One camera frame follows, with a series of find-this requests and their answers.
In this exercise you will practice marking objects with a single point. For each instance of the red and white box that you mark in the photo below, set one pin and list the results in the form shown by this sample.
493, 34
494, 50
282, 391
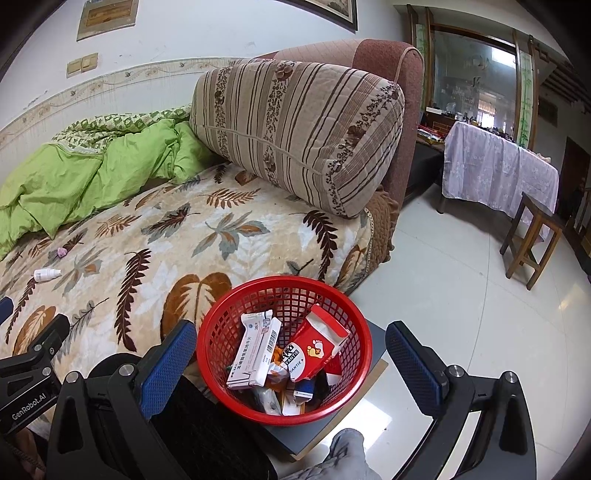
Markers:
318, 346

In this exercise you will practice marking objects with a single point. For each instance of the white medicine box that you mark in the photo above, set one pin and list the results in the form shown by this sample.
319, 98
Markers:
256, 355

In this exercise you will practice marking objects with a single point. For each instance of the red plastic basket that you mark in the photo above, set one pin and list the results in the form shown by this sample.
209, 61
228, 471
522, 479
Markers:
217, 323

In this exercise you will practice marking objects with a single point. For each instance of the black low cabinet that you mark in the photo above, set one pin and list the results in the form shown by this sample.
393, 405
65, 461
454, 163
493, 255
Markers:
422, 170

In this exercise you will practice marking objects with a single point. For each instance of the table with purple cloth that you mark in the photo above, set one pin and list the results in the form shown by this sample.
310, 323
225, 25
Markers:
498, 166

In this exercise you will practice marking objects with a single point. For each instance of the green quilt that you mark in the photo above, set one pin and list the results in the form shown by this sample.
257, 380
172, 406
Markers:
92, 175

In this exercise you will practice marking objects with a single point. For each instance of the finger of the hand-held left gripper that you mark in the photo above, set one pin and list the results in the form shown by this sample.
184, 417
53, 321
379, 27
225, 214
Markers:
4, 308
46, 337

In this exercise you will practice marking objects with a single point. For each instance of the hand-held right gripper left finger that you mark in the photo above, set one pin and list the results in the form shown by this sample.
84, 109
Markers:
166, 364

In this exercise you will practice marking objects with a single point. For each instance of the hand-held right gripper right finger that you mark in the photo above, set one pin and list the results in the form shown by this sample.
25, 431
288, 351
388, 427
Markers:
415, 369

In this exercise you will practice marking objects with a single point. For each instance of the person's grey trouser leg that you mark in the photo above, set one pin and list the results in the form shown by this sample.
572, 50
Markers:
341, 457

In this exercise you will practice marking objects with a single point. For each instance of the wooden stool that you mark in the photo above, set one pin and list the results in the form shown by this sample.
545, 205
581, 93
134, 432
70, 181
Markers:
531, 217

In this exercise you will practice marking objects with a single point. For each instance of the framed wall picture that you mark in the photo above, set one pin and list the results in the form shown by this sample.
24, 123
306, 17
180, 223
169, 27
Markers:
323, 11

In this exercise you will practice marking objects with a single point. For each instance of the brown knitted sofa cover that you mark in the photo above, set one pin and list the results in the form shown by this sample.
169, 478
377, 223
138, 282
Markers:
382, 226

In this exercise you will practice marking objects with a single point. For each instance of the black cloth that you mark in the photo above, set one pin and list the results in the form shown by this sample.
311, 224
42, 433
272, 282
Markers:
212, 438

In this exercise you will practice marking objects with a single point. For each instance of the striped brown cushion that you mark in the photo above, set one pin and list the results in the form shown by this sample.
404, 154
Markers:
295, 129

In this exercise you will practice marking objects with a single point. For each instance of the beige leaf-print blanket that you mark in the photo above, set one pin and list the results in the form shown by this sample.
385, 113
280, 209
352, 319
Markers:
184, 249

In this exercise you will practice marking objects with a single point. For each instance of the wooden framed mirror cabinet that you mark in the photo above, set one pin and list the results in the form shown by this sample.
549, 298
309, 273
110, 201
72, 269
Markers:
475, 60

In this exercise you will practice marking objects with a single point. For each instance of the beige wall switches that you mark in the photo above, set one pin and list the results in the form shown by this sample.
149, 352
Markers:
82, 64

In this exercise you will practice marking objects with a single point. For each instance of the small blue white box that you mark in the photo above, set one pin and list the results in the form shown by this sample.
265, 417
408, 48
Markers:
305, 392

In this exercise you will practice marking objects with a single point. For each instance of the orange packet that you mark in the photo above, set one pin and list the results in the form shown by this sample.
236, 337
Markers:
279, 367

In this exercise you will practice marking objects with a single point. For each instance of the small white bottle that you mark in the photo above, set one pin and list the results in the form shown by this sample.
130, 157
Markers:
46, 274

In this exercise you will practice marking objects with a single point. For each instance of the pink brown sofa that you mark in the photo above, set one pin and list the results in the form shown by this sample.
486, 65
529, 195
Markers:
397, 115

